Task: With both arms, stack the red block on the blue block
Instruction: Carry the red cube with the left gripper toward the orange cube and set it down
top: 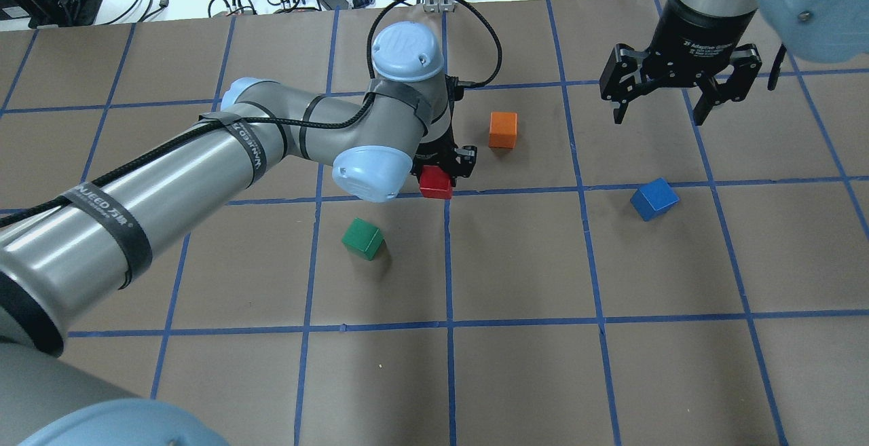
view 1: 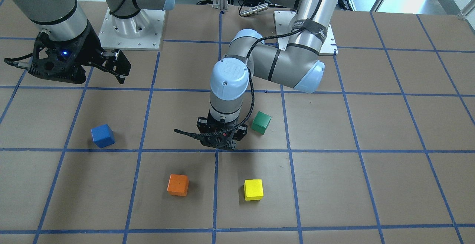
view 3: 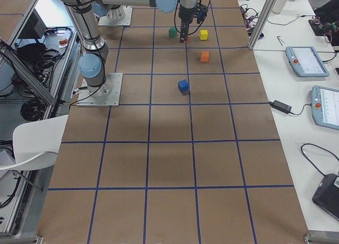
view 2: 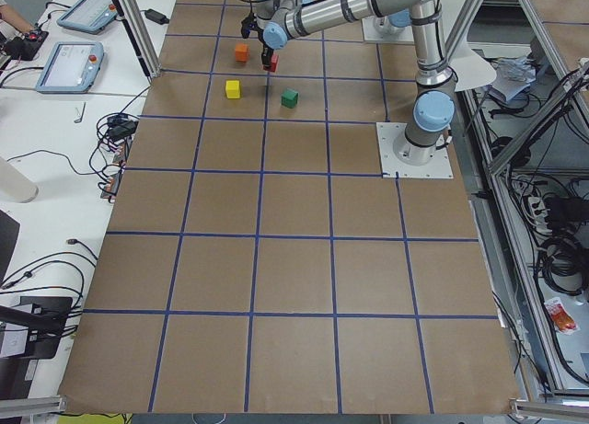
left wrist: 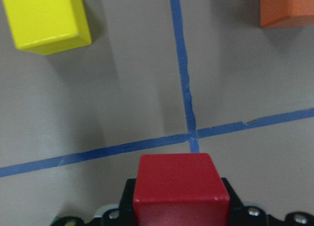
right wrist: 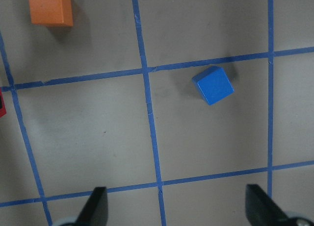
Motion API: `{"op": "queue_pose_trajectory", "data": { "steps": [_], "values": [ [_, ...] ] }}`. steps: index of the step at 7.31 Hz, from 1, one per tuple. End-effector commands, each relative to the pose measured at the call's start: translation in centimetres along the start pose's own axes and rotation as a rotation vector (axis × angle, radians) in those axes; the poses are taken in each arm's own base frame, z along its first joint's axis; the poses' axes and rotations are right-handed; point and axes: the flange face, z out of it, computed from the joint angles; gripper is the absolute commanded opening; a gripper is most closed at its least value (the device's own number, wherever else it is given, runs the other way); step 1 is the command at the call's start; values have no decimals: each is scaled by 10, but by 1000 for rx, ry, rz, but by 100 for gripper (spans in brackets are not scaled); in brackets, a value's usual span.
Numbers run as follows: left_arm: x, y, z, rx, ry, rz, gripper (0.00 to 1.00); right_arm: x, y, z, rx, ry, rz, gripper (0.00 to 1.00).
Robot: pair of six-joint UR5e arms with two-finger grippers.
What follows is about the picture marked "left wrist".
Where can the orange wooden block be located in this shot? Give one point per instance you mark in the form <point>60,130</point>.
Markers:
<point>286,13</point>

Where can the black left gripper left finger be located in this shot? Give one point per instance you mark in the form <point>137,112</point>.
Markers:
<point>126,203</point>

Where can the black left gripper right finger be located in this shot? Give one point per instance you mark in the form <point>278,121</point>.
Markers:
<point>236,205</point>

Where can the red wooden block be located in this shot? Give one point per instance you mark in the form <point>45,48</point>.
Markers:
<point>181,189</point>

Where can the yellow wooden block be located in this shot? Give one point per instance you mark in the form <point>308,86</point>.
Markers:
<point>47,26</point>

